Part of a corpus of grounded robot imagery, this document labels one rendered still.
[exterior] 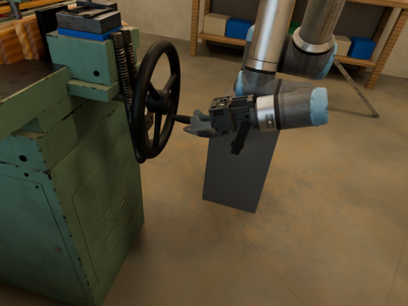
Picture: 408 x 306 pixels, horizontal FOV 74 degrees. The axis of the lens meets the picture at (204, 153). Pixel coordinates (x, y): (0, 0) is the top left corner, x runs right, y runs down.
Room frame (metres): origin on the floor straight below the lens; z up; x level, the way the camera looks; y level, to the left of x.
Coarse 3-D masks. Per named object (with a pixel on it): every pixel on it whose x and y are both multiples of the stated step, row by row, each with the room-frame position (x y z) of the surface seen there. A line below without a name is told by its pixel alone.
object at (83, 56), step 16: (64, 48) 0.55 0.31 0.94; (80, 48) 0.55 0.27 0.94; (96, 48) 0.54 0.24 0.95; (112, 48) 0.56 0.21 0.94; (64, 64) 0.56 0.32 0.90; (80, 64) 0.55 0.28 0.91; (96, 64) 0.54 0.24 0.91; (112, 64) 0.56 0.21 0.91; (96, 80) 0.55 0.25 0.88; (112, 80) 0.55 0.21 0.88
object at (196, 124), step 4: (192, 116) 0.63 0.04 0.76; (196, 116) 0.63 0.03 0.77; (192, 120) 0.63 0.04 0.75; (196, 120) 0.63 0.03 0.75; (200, 120) 0.63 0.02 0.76; (192, 124) 0.63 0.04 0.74; (196, 124) 0.63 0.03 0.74; (200, 124) 0.63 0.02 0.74; (204, 124) 0.62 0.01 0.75; (208, 124) 0.62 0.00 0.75; (184, 128) 0.65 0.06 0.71; (188, 128) 0.65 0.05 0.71; (192, 128) 0.63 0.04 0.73; (196, 128) 0.63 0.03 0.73; (200, 128) 0.63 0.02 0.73; (204, 128) 0.63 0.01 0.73; (208, 128) 0.62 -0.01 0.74; (188, 132) 0.63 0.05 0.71; (192, 132) 0.63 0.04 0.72; (196, 132) 0.62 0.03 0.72
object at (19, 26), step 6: (72, 6) 0.75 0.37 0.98; (24, 18) 0.60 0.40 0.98; (30, 18) 0.60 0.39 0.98; (18, 24) 0.56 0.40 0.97; (18, 30) 0.57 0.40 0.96; (24, 30) 0.57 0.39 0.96; (18, 36) 0.57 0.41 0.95; (24, 36) 0.57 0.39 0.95; (24, 42) 0.56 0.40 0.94; (24, 48) 0.56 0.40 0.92; (30, 48) 0.57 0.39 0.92; (24, 54) 0.57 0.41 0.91; (30, 54) 0.57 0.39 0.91
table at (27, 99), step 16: (16, 64) 0.53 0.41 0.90; (32, 64) 0.54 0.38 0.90; (48, 64) 0.55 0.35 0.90; (0, 80) 0.45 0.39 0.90; (16, 80) 0.46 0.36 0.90; (32, 80) 0.47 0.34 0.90; (48, 80) 0.49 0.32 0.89; (64, 80) 0.53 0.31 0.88; (80, 80) 0.55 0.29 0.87; (0, 96) 0.40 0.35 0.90; (16, 96) 0.41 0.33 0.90; (32, 96) 0.44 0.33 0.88; (48, 96) 0.48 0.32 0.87; (64, 96) 0.52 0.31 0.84; (80, 96) 0.53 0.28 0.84; (96, 96) 0.52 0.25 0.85; (112, 96) 0.54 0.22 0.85; (0, 112) 0.37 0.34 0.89; (16, 112) 0.40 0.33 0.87; (32, 112) 0.43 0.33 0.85; (0, 128) 0.36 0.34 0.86; (16, 128) 0.39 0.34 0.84
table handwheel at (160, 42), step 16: (160, 48) 0.59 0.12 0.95; (144, 64) 0.53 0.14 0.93; (176, 64) 0.71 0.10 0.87; (144, 80) 0.50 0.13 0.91; (176, 80) 0.72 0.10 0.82; (144, 96) 0.49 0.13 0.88; (160, 96) 0.59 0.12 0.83; (176, 96) 0.72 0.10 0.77; (144, 112) 0.48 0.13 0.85; (160, 112) 0.58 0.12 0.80; (176, 112) 0.70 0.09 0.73; (144, 144) 0.47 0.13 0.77; (160, 144) 0.59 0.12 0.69
